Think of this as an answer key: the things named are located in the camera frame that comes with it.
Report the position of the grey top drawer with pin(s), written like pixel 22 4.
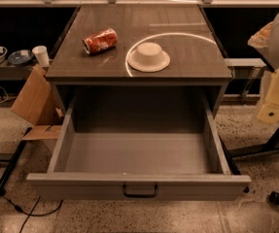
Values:
pixel 118 146

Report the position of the grey drawer cabinet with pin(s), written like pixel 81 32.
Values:
pixel 168 44

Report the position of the black metal table leg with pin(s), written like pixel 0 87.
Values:
pixel 270 145

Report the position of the upside-down white bowl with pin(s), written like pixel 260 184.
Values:
pixel 148 57

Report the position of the crushed red soda can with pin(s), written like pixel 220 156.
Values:
pixel 100 41

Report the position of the brown cardboard box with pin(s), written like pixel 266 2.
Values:
pixel 36 104

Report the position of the white paper cup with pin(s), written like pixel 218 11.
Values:
pixel 41 55

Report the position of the blue patterned bowl right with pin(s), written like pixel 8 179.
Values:
pixel 21 57

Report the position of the black left floor bar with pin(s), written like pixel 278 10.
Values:
pixel 11 164

